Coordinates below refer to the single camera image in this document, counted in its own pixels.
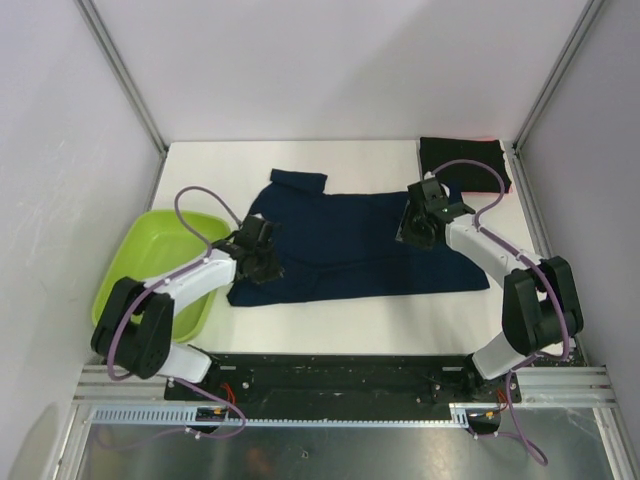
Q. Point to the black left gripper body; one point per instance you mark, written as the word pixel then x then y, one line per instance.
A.
pixel 267 266

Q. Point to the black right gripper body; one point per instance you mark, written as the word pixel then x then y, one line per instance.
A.
pixel 412 230

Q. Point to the navy blue t shirt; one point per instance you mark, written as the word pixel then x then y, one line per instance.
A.
pixel 344 246

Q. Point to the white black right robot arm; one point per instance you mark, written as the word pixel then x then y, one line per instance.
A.
pixel 540 306

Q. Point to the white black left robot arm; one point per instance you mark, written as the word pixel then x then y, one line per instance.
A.
pixel 135 330

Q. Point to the folded black t shirt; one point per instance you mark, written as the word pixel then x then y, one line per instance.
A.
pixel 441 157

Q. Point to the green plastic bin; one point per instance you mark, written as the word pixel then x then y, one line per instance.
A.
pixel 158 242

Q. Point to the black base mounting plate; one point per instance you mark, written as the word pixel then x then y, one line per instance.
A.
pixel 243 378

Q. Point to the grey slotted cable duct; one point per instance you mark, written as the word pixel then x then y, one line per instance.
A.
pixel 193 416

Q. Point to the aluminium front frame rail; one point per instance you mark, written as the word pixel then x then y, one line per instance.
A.
pixel 95 387

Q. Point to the right aluminium frame post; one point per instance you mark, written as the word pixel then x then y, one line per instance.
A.
pixel 586 20

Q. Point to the aluminium frame post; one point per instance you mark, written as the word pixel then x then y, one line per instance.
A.
pixel 103 38
pixel 586 20

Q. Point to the left aluminium frame post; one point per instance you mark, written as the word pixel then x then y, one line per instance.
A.
pixel 103 38

